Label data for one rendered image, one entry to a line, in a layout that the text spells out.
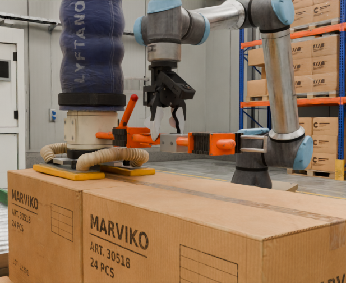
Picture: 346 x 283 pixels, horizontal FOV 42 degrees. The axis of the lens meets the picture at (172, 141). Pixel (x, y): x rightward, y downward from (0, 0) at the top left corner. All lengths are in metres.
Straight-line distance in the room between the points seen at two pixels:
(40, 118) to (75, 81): 9.90
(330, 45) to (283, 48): 7.73
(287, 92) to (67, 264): 1.09
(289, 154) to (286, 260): 1.23
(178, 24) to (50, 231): 0.69
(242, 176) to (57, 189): 1.00
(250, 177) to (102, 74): 0.90
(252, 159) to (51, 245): 1.02
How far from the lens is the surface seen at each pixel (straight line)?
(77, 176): 1.35
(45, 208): 1.41
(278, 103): 1.89
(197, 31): 1.30
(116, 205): 1.03
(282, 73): 1.85
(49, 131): 11.44
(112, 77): 1.48
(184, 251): 0.84
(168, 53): 1.19
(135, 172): 1.45
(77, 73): 1.47
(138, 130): 1.30
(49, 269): 1.43
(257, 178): 2.06
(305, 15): 10.02
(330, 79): 9.46
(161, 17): 1.20
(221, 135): 1.02
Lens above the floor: 1.12
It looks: 2 degrees down
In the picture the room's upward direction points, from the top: straight up
